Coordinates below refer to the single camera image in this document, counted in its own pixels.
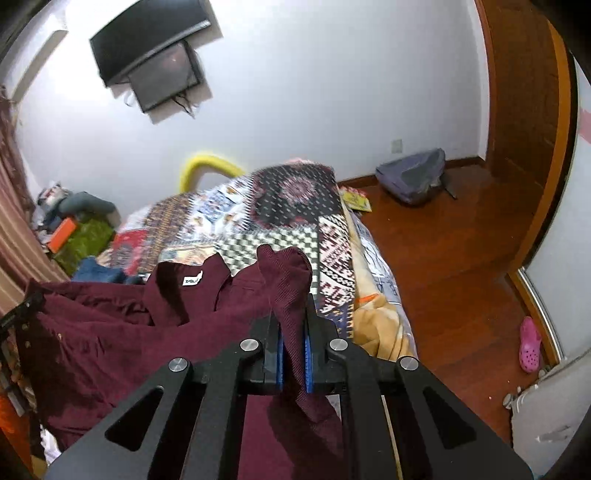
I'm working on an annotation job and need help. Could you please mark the white air conditioner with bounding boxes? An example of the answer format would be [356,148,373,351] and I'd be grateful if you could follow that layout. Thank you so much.
[7,28,70,100]

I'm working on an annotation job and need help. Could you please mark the white blue printed sheet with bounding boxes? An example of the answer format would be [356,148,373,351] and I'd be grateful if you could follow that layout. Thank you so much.
[346,212,403,306]

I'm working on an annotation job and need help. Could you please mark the small black wall monitor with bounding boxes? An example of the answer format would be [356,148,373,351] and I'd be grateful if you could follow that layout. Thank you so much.
[127,41,204,114]

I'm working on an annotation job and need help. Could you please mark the pile of clutter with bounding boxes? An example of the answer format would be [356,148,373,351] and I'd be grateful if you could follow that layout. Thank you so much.
[34,182,70,241]

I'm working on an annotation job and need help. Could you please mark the wooden door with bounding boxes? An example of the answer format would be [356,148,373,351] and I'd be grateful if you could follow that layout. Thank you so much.
[475,0,578,278]

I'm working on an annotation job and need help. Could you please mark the white heart-print wardrobe door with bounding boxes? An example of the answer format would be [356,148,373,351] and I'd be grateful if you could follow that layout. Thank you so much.
[508,55,591,366]

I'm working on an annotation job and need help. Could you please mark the black monitor cables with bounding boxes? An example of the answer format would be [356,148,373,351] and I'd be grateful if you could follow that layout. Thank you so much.
[124,90,198,118]

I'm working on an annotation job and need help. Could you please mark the yellow book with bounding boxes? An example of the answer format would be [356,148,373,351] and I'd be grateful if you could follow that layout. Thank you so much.
[342,187,374,213]

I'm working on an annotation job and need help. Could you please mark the large black wall television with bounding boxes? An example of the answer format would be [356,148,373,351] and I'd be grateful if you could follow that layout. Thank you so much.
[89,0,212,88]

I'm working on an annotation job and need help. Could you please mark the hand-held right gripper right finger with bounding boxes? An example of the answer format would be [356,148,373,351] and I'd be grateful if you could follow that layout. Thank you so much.
[302,295,533,480]

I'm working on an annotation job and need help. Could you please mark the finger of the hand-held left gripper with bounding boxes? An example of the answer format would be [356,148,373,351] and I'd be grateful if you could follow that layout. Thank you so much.
[0,291,46,330]

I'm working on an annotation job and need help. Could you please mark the grey backpack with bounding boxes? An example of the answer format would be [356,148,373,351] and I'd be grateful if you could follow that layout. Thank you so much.
[375,148,459,206]

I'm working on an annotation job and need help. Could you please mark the striped brown curtain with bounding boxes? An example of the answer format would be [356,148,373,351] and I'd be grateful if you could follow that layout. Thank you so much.
[0,85,71,315]

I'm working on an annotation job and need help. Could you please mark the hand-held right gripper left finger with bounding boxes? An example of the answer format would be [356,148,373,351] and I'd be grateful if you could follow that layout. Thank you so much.
[44,314,284,480]

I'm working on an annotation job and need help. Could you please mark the patchwork printed blanket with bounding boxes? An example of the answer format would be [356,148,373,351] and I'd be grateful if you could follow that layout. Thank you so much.
[99,159,357,325]

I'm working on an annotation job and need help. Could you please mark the yellow foam tube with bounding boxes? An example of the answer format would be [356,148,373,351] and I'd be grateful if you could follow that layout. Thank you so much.
[179,151,245,193]

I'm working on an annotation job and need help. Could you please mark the orange box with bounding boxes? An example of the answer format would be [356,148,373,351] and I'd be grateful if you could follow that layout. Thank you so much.
[48,218,78,254]

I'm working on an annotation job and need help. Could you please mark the maroon button shirt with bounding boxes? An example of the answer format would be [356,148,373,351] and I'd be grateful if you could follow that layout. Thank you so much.
[18,244,352,480]

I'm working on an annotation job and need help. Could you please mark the yellow fleece blanket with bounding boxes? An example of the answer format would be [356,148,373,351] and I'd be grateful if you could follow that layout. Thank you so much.
[352,295,419,361]

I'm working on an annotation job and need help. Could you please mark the folded blue jeans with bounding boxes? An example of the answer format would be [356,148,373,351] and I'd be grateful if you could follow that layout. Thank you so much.
[71,257,129,285]

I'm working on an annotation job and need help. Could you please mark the pink clog shoe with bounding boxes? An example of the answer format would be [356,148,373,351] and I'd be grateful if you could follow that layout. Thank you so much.
[518,316,544,374]

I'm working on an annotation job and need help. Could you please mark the grey cushion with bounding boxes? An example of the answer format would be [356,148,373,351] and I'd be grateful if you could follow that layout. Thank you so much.
[60,191,117,219]

